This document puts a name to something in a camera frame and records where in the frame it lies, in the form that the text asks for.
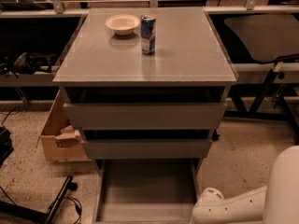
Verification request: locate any grey bottom drawer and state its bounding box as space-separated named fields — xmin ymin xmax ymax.
xmin=93 ymin=159 xmax=199 ymax=224

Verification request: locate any black chair base leg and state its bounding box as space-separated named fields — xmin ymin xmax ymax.
xmin=0 ymin=175 xmax=78 ymax=224

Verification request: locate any black cable on floor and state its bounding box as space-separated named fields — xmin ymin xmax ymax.
xmin=46 ymin=196 xmax=83 ymax=224

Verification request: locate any grey drawer cabinet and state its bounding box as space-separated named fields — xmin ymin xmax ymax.
xmin=52 ymin=7 xmax=239 ymax=173

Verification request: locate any grey middle drawer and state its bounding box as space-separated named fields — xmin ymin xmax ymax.
xmin=82 ymin=130 xmax=212 ymax=159

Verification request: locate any black headset on shelf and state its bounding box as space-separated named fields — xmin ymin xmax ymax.
xmin=0 ymin=52 xmax=58 ymax=76

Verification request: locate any grey top drawer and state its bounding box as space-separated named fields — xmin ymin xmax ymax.
xmin=63 ymin=87 xmax=228 ymax=131

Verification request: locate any black box at left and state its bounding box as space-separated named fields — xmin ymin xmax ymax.
xmin=0 ymin=127 xmax=14 ymax=167

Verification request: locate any white bowl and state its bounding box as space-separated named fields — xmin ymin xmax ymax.
xmin=106 ymin=14 xmax=140 ymax=35

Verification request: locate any grey drawer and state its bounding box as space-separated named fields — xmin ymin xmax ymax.
xmin=63 ymin=87 xmax=228 ymax=131
xmin=93 ymin=159 xmax=199 ymax=224
xmin=82 ymin=130 xmax=212 ymax=159

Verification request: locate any cardboard box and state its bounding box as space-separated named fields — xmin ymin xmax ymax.
xmin=40 ymin=92 xmax=88 ymax=161

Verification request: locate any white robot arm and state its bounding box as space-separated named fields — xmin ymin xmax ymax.
xmin=190 ymin=146 xmax=299 ymax=224

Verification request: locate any blue energy drink can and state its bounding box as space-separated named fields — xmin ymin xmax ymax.
xmin=140 ymin=14 xmax=156 ymax=54

